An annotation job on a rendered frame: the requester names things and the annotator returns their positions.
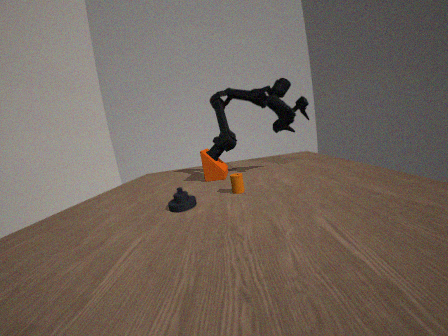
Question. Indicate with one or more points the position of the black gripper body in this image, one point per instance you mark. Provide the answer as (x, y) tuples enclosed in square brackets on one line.
[(301, 103)]

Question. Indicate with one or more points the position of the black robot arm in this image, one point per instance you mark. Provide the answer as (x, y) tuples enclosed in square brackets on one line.
[(227, 139)]

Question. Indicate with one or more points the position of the orange knob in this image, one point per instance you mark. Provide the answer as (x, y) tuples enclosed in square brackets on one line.
[(237, 183)]

